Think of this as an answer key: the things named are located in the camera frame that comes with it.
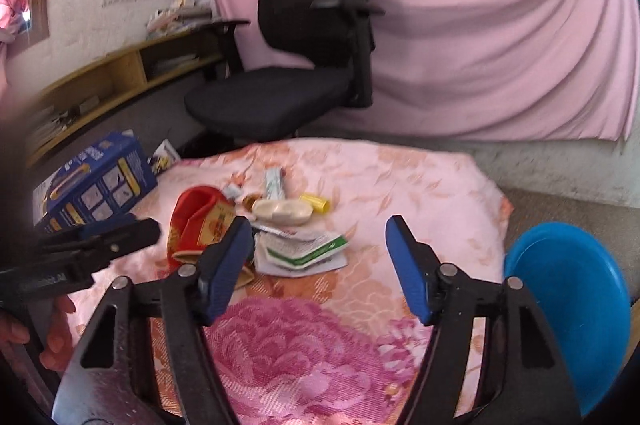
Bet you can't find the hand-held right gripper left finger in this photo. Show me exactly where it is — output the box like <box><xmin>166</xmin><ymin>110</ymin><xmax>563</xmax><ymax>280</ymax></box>
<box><xmin>52</xmin><ymin>216</ymin><xmax>256</xmax><ymax>425</ymax></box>

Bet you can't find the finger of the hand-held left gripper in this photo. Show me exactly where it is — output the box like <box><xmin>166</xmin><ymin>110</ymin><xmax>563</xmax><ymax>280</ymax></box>
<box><xmin>45</xmin><ymin>218</ymin><xmax>162</xmax><ymax>278</ymax></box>
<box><xmin>35</xmin><ymin>214</ymin><xmax>138</xmax><ymax>251</ymax></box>

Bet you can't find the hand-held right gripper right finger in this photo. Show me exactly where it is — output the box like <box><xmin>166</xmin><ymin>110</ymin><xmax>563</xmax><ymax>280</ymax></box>
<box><xmin>385</xmin><ymin>215</ymin><xmax>583</xmax><ymax>425</ymax></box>

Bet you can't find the white foil wrapper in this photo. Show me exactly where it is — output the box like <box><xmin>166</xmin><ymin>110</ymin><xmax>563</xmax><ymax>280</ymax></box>
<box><xmin>252</xmin><ymin>225</ymin><xmax>347</xmax><ymax>278</ymax></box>

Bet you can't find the red gold packet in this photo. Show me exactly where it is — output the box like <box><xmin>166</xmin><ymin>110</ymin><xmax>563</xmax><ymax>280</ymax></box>
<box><xmin>166</xmin><ymin>186</ymin><xmax>256</xmax><ymax>288</ymax></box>

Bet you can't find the white plastic case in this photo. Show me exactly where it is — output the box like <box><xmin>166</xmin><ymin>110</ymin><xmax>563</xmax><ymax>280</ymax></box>
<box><xmin>251</xmin><ymin>199</ymin><xmax>313</xmax><ymax>226</ymax></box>

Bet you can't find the green white sachet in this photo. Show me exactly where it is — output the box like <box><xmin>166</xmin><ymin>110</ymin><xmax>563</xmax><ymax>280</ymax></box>
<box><xmin>264</xmin><ymin>232</ymin><xmax>349</xmax><ymax>267</ymax></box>

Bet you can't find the yellow plastic cap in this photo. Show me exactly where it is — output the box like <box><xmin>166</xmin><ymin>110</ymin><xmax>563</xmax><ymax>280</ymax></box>
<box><xmin>299</xmin><ymin>192</ymin><xmax>332</xmax><ymax>213</ymax></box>

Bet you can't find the blue plastic basin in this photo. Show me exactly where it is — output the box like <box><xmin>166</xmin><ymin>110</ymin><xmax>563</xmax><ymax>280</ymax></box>
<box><xmin>504</xmin><ymin>222</ymin><xmax>632</xmax><ymax>416</ymax></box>

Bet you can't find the person's left hand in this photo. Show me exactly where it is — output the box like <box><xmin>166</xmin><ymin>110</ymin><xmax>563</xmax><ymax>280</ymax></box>
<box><xmin>0</xmin><ymin>294</ymin><xmax>77</xmax><ymax>373</ymax></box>

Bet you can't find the blue cardboard box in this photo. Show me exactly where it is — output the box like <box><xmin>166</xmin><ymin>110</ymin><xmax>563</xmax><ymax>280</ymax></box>
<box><xmin>32</xmin><ymin>131</ymin><xmax>160</xmax><ymax>233</ymax></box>

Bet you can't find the pink floral blanket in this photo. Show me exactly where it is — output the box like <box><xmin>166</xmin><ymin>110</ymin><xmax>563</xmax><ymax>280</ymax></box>
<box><xmin>65</xmin><ymin>140</ymin><xmax>513</xmax><ymax>425</ymax></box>

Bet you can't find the small white yellow packet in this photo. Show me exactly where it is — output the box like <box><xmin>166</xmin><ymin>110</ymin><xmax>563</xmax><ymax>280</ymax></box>
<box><xmin>149</xmin><ymin>139</ymin><xmax>182</xmax><ymax>176</ymax></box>

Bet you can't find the white green tube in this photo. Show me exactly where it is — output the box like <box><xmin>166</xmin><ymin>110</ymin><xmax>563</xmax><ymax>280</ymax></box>
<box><xmin>264</xmin><ymin>168</ymin><xmax>287</xmax><ymax>202</ymax></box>

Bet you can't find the stack of papers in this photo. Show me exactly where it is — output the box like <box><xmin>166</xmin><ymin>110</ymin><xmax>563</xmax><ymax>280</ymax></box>
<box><xmin>145</xmin><ymin>0</ymin><xmax>218</xmax><ymax>36</ymax></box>

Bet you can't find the pink hanging sheet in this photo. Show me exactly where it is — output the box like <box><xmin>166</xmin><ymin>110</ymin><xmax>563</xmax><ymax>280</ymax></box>
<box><xmin>200</xmin><ymin>0</ymin><xmax>638</xmax><ymax>142</ymax></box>

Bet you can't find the wooden wall shelf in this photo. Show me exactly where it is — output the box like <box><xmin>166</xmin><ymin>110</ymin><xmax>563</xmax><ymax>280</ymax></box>
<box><xmin>25</xmin><ymin>22</ymin><xmax>226</xmax><ymax>166</ymax></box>

